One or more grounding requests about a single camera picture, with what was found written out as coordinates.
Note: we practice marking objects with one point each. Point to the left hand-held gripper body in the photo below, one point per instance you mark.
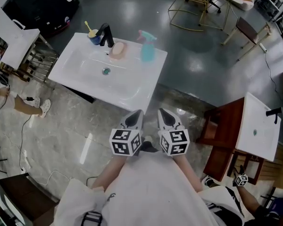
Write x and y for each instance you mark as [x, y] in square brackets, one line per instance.
[120, 141]

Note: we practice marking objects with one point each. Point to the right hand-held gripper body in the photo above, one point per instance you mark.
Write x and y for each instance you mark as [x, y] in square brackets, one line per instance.
[177, 136]

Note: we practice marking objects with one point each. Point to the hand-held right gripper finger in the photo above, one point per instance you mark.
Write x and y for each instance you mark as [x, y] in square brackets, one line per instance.
[178, 122]
[160, 122]

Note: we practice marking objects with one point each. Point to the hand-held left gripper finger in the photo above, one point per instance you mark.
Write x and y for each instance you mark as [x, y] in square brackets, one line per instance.
[125, 122]
[142, 123]

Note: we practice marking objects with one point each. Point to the teal spray bottle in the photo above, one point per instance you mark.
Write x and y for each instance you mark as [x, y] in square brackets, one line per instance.
[147, 52]

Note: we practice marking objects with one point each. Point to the person's right forearm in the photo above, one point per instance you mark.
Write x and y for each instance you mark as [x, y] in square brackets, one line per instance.
[188, 173]

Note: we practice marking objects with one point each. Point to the person's left forearm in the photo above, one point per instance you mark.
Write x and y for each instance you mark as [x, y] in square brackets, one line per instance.
[110, 171]

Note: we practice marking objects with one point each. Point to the person's black white shoe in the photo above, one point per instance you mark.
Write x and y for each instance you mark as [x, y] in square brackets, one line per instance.
[149, 147]

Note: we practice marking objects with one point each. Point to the white ceramic sink basin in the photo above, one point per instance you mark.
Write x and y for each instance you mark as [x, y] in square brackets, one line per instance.
[122, 86]

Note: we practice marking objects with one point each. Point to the brown wooden vanity cabinet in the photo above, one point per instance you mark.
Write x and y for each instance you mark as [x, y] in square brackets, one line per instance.
[226, 116]

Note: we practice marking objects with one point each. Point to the silver ribbon brooch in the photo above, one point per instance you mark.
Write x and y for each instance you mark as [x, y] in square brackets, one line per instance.
[111, 196]

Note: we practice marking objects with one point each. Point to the person's white garment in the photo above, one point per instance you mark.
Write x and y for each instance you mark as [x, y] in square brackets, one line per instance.
[151, 192]

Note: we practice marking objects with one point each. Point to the pink soap dish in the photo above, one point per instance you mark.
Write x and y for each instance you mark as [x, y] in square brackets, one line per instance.
[113, 56]

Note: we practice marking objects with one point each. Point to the white sink on wooden vanity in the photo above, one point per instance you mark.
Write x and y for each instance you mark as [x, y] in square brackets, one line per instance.
[252, 116]

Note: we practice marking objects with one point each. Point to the pale pink soap bar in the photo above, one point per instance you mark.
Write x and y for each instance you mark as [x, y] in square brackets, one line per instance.
[118, 48]

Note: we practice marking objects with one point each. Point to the blue cup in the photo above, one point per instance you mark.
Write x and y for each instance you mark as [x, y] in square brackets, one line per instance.
[94, 40]

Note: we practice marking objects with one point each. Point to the short black faucet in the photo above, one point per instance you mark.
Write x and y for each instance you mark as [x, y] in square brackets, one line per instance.
[273, 112]

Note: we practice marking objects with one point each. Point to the metal rack sink stand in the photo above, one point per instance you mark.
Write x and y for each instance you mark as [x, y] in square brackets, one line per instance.
[37, 62]

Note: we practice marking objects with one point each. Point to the white power strip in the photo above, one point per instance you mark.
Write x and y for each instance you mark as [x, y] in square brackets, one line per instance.
[263, 48]

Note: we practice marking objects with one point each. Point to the dark brown cabinet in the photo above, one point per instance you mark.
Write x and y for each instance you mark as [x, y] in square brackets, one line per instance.
[21, 196]

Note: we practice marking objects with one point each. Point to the wooden stool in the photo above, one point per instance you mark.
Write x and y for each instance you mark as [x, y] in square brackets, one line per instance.
[247, 29]

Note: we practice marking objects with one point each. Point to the black office chair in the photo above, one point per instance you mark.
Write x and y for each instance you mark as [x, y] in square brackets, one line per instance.
[214, 6]

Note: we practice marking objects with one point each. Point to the white sink with chrome faucet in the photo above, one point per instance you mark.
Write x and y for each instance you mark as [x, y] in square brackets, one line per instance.
[16, 46]

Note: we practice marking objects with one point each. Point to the large black machine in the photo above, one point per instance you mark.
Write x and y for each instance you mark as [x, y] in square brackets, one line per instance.
[37, 6]

